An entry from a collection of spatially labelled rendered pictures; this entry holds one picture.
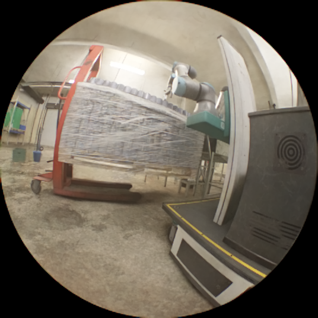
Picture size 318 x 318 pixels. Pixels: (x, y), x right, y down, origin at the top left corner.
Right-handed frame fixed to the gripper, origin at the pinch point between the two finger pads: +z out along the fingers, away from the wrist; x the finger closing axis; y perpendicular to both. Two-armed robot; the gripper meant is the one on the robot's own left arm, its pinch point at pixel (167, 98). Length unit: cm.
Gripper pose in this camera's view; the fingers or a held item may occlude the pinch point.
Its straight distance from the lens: 138.9
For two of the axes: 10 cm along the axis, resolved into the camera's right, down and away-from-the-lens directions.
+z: -1.9, 9.8, 0.0
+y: -8.6, -1.6, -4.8
